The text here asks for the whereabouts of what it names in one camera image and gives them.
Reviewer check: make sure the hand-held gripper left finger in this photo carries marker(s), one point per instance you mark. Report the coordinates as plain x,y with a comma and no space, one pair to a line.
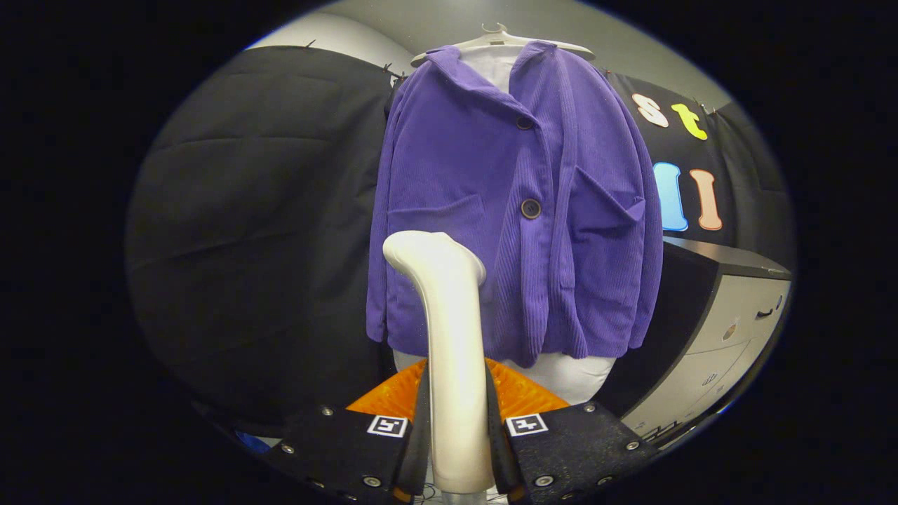
419,435

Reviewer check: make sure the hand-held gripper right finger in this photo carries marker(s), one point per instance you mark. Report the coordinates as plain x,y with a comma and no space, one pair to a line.
494,435

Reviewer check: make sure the white clothes hanger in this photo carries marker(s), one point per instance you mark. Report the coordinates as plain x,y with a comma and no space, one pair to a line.
491,38

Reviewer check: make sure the blue object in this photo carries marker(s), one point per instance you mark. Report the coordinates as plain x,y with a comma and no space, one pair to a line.
252,442

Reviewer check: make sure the grey cabinet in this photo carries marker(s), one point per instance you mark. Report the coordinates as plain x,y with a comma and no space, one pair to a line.
722,330

